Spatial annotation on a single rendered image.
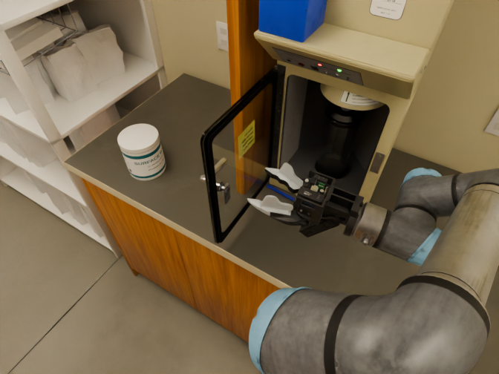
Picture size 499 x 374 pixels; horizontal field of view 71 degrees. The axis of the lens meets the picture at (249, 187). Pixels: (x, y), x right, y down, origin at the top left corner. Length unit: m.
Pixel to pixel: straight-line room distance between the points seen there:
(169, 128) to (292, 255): 0.72
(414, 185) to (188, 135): 0.91
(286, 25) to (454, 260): 0.49
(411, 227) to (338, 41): 0.37
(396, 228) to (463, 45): 0.71
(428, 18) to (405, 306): 0.53
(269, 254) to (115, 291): 1.27
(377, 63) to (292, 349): 0.50
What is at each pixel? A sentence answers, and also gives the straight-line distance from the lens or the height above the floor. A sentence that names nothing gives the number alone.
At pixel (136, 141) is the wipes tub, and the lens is 1.17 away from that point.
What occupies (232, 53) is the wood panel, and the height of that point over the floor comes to 1.43.
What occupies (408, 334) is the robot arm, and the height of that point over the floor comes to 1.50.
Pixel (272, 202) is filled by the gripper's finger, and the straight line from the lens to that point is 0.67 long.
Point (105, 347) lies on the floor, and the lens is 2.04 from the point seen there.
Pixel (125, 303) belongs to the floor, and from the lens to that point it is 2.09.
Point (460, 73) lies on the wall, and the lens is 1.27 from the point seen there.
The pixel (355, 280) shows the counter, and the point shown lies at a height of 0.94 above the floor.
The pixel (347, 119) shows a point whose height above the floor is 1.25.
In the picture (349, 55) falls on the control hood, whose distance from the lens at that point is 0.70.
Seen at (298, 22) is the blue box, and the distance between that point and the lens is 0.71.
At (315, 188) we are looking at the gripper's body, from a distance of 0.67.
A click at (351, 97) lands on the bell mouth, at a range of 0.89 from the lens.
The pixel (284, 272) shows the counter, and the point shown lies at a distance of 1.01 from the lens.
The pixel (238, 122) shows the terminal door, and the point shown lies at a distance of 0.79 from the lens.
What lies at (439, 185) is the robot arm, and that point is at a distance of 0.71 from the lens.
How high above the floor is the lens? 1.83
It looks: 49 degrees down
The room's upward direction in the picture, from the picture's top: straight up
